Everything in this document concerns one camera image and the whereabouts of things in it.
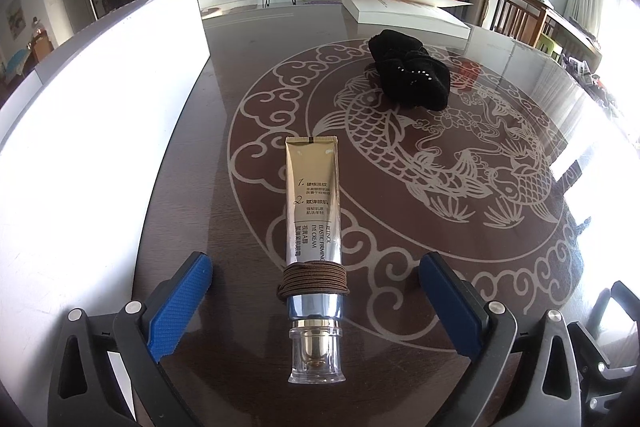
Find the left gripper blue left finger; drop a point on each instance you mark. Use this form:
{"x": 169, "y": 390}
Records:
{"x": 146, "y": 332}

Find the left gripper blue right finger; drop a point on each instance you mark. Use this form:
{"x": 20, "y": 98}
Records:
{"x": 481, "y": 331}

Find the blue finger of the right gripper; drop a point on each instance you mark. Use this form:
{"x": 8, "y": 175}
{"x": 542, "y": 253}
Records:
{"x": 623, "y": 296}
{"x": 591, "y": 361}

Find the gold cream tube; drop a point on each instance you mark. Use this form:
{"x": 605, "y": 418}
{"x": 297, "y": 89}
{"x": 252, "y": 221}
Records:
{"x": 314, "y": 280}

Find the black knitted gloves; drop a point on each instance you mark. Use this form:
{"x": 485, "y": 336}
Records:
{"x": 407, "y": 74}

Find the white storage box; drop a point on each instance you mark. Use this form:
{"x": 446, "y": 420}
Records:
{"x": 78, "y": 167}

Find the wooden dining chair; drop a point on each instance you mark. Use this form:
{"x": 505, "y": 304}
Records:
{"x": 521, "y": 20}

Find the white cardboard box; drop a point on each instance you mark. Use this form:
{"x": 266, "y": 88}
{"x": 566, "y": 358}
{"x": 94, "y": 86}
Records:
{"x": 423, "y": 15}

